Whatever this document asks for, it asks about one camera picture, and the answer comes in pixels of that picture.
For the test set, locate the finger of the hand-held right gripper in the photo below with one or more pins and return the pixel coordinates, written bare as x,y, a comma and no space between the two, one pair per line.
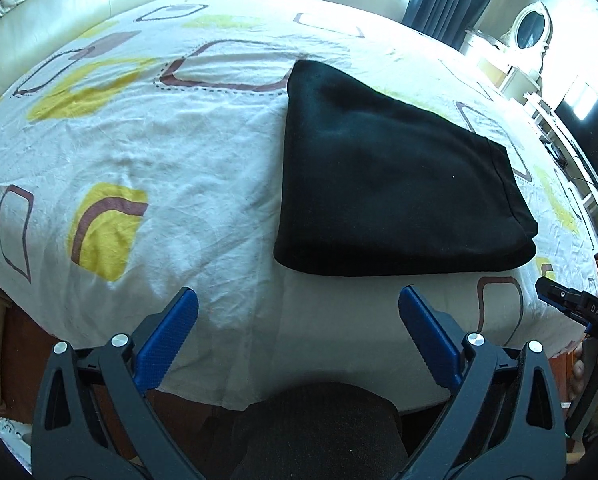
561,300

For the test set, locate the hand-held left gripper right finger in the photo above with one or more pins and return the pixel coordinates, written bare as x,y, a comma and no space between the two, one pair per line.
429,335

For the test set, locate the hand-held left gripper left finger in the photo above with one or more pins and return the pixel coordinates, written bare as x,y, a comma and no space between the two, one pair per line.
166,337

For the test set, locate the black pants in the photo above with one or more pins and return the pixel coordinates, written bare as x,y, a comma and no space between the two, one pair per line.
379,175

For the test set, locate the person's right hand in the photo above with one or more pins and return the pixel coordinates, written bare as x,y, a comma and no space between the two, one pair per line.
578,370

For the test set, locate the white shelf unit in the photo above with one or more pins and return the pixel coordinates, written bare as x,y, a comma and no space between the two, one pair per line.
566,150

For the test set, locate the black flat television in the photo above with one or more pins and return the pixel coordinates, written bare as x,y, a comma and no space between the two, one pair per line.
591,135

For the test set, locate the white printed bed sheet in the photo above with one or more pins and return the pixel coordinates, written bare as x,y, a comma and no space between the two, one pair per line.
179,150

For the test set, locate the cream vanity dresser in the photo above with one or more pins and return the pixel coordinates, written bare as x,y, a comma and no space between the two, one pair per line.
499,67

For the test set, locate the white oval framed mirror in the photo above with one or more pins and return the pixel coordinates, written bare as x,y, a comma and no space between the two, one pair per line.
531,30

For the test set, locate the cream leather headboard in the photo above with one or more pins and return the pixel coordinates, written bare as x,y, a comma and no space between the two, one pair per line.
69,10

